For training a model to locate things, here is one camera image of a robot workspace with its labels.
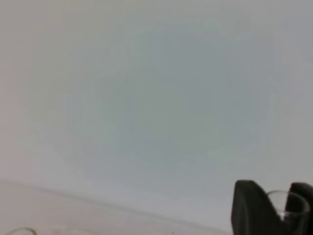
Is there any clear glass test tube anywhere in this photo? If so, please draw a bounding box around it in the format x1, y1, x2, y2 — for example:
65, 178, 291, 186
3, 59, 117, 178
267, 190, 311, 221

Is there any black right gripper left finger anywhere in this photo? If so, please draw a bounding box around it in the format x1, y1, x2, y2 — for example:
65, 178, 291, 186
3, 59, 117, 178
231, 180, 288, 235

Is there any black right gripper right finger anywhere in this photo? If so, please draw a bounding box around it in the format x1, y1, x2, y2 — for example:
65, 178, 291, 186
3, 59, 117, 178
285, 182, 313, 235

